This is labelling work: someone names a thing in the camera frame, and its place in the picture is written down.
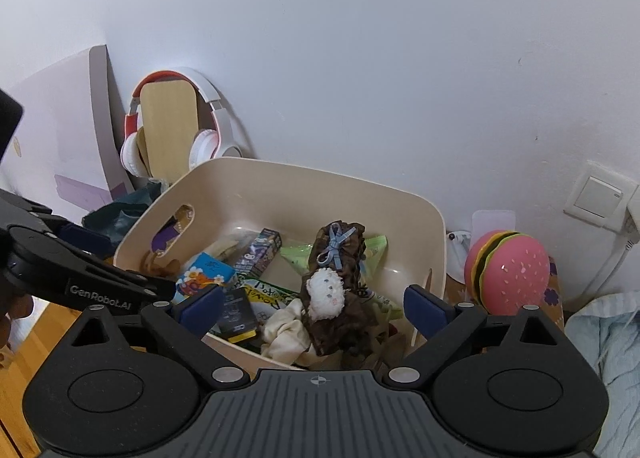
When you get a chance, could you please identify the black box gold character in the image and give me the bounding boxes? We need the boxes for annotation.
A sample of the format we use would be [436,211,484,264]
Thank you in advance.
[209,288,258,343]

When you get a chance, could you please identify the blue cartoon tissue pack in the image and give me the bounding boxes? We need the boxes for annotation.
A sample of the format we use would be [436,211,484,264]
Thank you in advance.
[172,253,235,304]

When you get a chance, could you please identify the green snack packet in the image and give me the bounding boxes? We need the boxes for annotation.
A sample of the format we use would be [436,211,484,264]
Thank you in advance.
[242,236,402,323]

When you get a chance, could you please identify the cream fabric scrunchie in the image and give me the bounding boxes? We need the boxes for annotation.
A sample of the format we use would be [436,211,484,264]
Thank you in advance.
[260,299,316,367]

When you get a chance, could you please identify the clear plastic snack bag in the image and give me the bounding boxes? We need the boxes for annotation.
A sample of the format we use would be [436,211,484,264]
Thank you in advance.
[202,230,256,262]

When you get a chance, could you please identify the dark green bag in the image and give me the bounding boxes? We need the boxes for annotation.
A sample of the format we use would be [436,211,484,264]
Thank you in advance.
[81,181,164,250]

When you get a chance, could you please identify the pink hamburger plush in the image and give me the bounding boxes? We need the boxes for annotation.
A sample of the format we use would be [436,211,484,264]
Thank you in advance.
[464,230,550,316]

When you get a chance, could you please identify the beige plastic storage bin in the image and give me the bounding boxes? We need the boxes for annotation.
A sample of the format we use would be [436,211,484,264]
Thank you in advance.
[112,157,448,372]

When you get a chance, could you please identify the grey leaning board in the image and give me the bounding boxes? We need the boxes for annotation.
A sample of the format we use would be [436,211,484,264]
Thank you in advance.
[89,45,134,200]

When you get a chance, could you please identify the light blue cloth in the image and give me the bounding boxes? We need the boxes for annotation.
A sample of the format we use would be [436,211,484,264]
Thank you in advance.
[565,291,640,457]

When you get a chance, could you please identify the wooden headphone stand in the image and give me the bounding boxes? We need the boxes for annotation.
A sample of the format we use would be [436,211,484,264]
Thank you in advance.
[140,80,198,184]

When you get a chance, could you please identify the red white headphones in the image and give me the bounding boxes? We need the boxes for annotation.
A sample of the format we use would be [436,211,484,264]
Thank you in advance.
[120,68,242,185]

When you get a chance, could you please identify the white wall socket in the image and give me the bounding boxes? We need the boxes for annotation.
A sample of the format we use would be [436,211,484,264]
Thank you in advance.
[563,161,639,235]

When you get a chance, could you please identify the white charging cable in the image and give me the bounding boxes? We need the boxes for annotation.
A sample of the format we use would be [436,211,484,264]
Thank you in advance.
[562,197,640,316]

